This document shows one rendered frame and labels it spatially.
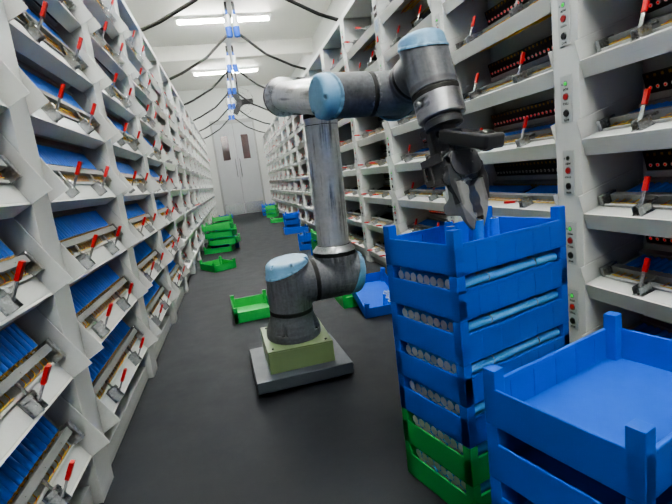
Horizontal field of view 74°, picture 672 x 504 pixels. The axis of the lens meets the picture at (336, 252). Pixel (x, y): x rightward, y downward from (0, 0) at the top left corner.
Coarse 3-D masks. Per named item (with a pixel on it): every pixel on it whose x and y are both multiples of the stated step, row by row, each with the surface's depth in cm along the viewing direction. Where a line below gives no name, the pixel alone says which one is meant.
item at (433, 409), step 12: (408, 384) 96; (408, 396) 94; (420, 396) 91; (408, 408) 95; (420, 408) 91; (432, 408) 88; (444, 408) 85; (468, 408) 79; (432, 420) 89; (444, 420) 85; (456, 420) 82; (468, 420) 80; (480, 420) 81; (444, 432) 86; (456, 432) 83; (468, 432) 80; (480, 432) 81; (468, 444) 81
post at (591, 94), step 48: (576, 0) 112; (624, 0) 115; (576, 96) 117; (624, 96) 119; (576, 144) 120; (576, 192) 122; (576, 240) 125; (624, 240) 126; (576, 288) 128; (576, 336) 131
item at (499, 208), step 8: (488, 176) 190; (504, 176) 182; (512, 176) 177; (520, 176) 172; (528, 176) 167; (536, 176) 163; (544, 176) 159; (552, 176) 155; (496, 208) 161; (504, 208) 156; (512, 208) 152; (520, 208) 148; (528, 208) 144; (536, 208) 141; (544, 208) 138; (512, 216) 154; (520, 216) 149; (528, 216) 145; (536, 216) 141; (544, 216) 137
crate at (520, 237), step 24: (504, 216) 101; (552, 216) 88; (384, 240) 91; (408, 240) 94; (432, 240) 97; (456, 240) 74; (480, 240) 77; (504, 240) 80; (528, 240) 83; (552, 240) 87; (408, 264) 86; (432, 264) 80; (456, 264) 75; (480, 264) 77
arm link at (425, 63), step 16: (416, 32) 81; (432, 32) 80; (400, 48) 83; (416, 48) 81; (432, 48) 80; (448, 48) 82; (400, 64) 85; (416, 64) 81; (432, 64) 80; (448, 64) 81; (400, 80) 86; (416, 80) 81; (432, 80) 80; (448, 80) 80; (416, 96) 82
